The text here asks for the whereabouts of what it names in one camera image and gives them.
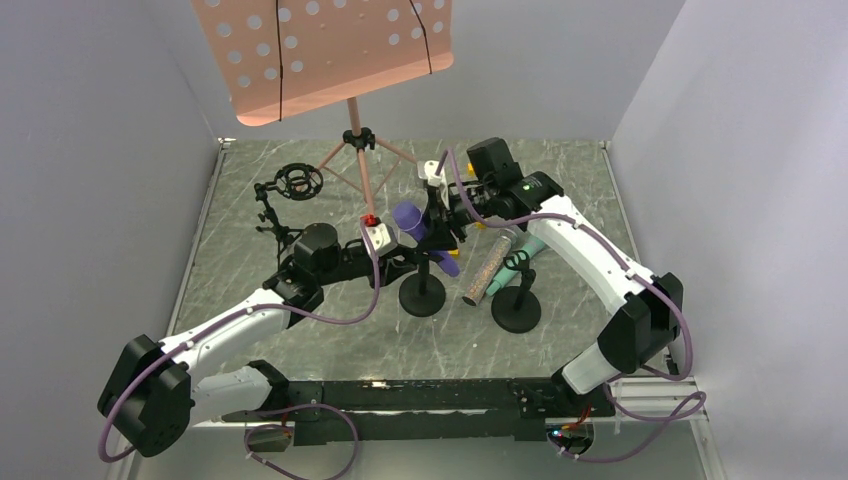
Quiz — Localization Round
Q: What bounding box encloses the purple microphone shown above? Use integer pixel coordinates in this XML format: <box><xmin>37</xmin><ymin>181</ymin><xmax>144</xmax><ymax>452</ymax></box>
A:
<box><xmin>392</xmin><ymin>201</ymin><xmax>460</xmax><ymax>278</ymax></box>

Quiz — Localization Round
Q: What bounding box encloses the black desk mic stand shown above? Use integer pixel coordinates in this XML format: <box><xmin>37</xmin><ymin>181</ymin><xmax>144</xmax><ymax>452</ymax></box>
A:
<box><xmin>398</xmin><ymin>241</ymin><xmax>446</xmax><ymax>318</ymax></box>

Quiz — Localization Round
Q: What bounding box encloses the teal green microphone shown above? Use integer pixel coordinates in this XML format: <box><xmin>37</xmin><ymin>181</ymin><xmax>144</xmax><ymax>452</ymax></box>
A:
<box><xmin>486</xmin><ymin>235</ymin><xmax>546</xmax><ymax>296</ymax></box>

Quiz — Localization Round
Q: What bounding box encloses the black round base mic stand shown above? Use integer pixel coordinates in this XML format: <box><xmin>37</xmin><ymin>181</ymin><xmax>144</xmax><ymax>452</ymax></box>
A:
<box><xmin>491</xmin><ymin>260</ymin><xmax>541</xmax><ymax>334</ymax></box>

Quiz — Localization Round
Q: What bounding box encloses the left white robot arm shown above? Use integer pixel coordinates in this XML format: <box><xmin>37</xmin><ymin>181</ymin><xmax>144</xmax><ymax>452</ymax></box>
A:
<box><xmin>97</xmin><ymin>221</ymin><xmax>418</xmax><ymax>462</ymax></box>

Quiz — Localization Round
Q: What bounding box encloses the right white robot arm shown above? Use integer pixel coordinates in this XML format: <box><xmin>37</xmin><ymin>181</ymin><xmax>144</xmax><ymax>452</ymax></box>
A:
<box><xmin>418</xmin><ymin>137</ymin><xmax>685</xmax><ymax>398</ymax></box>

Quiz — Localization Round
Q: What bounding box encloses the pink perforated music stand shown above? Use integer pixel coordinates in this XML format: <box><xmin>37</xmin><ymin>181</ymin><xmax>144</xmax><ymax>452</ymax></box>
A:
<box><xmin>192</xmin><ymin>0</ymin><xmax>454</xmax><ymax>214</ymax></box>

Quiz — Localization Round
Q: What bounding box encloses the glitter sequin microphone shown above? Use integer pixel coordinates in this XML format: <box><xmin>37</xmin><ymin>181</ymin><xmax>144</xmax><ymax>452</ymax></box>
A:
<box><xmin>462</xmin><ymin>227</ymin><xmax>519</xmax><ymax>307</ymax></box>

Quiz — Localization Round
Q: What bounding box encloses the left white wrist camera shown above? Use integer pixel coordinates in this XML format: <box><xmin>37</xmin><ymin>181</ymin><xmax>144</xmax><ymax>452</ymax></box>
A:
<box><xmin>361</xmin><ymin>214</ymin><xmax>399</xmax><ymax>257</ymax></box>

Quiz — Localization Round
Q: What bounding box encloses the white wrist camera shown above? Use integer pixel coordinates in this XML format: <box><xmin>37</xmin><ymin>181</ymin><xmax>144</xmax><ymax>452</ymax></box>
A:
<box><xmin>361</xmin><ymin>214</ymin><xmax>399</xmax><ymax>257</ymax></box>
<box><xmin>417</xmin><ymin>160</ymin><xmax>448</xmax><ymax>188</ymax></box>

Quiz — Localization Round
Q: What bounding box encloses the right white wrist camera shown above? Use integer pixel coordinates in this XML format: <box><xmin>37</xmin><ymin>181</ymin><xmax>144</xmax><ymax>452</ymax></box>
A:
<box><xmin>417</xmin><ymin>160</ymin><xmax>448</xmax><ymax>188</ymax></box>

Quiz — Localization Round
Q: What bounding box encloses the black shock mount tripod stand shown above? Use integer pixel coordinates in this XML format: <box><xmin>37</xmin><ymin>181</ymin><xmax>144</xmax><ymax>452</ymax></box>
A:
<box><xmin>254</xmin><ymin>164</ymin><xmax>326</xmax><ymax>261</ymax></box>

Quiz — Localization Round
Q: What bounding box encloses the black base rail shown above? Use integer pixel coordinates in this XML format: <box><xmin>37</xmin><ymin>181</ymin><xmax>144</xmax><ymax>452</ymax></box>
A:
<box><xmin>220</xmin><ymin>375</ymin><xmax>617</xmax><ymax>446</ymax></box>

